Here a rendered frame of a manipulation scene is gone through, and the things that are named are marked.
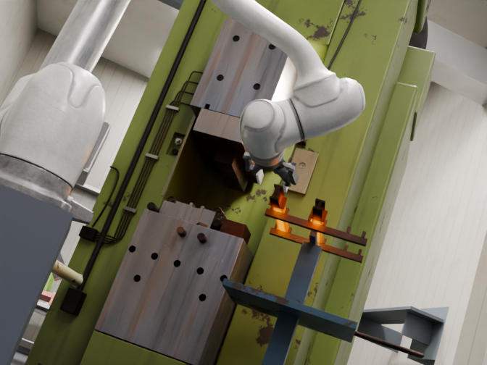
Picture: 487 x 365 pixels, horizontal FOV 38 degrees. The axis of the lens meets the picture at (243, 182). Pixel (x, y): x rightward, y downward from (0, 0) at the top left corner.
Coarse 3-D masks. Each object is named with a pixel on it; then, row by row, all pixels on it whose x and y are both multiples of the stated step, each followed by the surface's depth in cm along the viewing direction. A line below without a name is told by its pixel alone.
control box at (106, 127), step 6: (102, 126) 261; (108, 126) 263; (102, 132) 259; (108, 132) 262; (102, 138) 257; (96, 144) 254; (102, 144) 258; (96, 150) 252; (90, 156) 249; (96, 156) 255; (90, 162) 247; (84, 168) 245; (90, 168) 246; (84, 174) 245; (78, 180) 248; (84, 180) 247
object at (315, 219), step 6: (318, 204) 195; (324, 204) 196; (312, 210) 204; (318, 210) 195; (324, 210) 201; (312, 216) 202; (318, 216) 200; (324, 216) 203; (318, 222) 208; (324, 222) 204; (318, 234) 220; (318, 240) 227
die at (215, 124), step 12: (204, 120) 261; (216, 120) 261; (228, 120) 260; (204, 132) 260; (216, 132) 259; (228, 132) 258; (204, 144) 271; (216, 144) 267; (228, 144) 262; (240, 144) 258; (240, 156) 270; (216, 168) 294; (252, 180) 293
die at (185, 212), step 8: (168, 208) 251; (176, 208) 251; (184, 208) 250; (192, 208) 250; (200, 208) 249; (176, 216) 249; (184, 216) 249; (192, 216) 248; (200, 216) 248; (208, 216) 248; (216, 216) 250; (208, 224) 246
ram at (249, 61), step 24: (240, 24) 274; (216, 48) 272; (240, 48) 270; (264, 48) 269; (216, 72) 268; (240, 72) 266; (264, 72) 265; (288, 72) 273; (216, 96) 264; (240, 96) 263; (264, 96) 261; (288, 96) 283
